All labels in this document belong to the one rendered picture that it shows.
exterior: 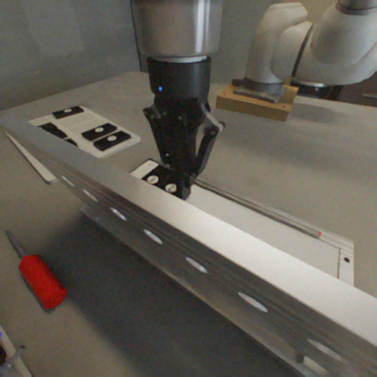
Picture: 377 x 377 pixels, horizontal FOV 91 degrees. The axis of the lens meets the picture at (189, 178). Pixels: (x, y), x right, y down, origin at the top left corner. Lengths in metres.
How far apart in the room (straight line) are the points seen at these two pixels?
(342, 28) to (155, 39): 0.60
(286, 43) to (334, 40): 0.13
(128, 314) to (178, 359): 0.08
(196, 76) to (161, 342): 0.32
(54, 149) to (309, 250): 0.36
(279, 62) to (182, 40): 0.62
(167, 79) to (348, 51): 0.62
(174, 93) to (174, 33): 0.05
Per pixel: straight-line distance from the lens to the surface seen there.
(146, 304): 0.32
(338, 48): 0.76
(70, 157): 0.19
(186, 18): 0.21
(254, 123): 0.75
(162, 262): 0.31
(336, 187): 0.55
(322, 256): 0.37
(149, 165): 0.45
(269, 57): 0.80
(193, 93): 0.23
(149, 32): 0.22
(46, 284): 0.35
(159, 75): 0.23
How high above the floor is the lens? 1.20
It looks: 42 degrees down
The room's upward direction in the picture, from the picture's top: straight up
